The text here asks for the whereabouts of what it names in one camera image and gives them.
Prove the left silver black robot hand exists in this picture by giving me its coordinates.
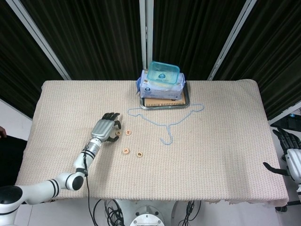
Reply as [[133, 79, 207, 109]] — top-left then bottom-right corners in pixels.
[[90, 112, 122, 144]]

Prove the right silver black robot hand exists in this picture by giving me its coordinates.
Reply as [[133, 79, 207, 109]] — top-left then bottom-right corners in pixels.
[[262, 127, 301, 186]]

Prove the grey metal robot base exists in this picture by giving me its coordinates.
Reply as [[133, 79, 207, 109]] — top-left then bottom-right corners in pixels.
[[115, 199, 186, 226]]

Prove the beige woven tablecloth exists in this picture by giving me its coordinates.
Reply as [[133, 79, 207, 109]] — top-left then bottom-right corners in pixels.
[[11, 80, 289, 205]]

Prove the bystander dark clothing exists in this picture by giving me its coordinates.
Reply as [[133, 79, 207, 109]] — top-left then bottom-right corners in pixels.
[[0, 136, 29, 186]]

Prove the dark device with blue label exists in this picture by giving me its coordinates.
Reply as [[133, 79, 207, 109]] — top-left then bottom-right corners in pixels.
[[279, 113, 301, 132]]

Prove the brown spiral notebook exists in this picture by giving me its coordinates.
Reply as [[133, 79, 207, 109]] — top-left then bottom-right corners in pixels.
[[143, 90, 186, 108]]

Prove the metal tray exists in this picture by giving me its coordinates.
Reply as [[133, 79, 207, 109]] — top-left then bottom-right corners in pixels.
[[139, 82, 190, 111]]

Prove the white blue wet wipes pack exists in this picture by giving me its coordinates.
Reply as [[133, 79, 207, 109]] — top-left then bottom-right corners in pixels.
[[135, 70, 187, 99]]

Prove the black pleated curtain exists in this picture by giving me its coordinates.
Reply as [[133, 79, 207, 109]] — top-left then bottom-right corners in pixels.
[[152, 0, 250, 81], [213, 0, 301, 121], [20, 0, 144, 82], [0, 0, 64, 118]]

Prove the teal clear plastic container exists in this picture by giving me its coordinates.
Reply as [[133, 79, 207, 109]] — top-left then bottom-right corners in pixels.
[[147, 61, 181, 86]]

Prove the aluminium frame rail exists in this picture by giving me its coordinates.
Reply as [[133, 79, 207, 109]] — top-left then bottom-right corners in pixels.
[[268, 101, 301, 125]]

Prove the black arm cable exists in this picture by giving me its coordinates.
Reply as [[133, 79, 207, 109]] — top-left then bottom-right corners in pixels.
[[82, 153, 94, 226]]

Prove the light blue wire hanger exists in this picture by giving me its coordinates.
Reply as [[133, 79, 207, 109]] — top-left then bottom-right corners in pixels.
[[127, 103, 205, 145]]

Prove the black cable bundle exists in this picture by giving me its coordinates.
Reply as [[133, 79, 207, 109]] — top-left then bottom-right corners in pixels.
[[93, 199, 127, 226], [180, 200, 202, 223]]

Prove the aluminium frame post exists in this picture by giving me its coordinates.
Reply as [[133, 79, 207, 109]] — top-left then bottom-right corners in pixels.
[[6, 0, 72, 81], [207, 0, 257, 81], [139, 0, 154, 71]]

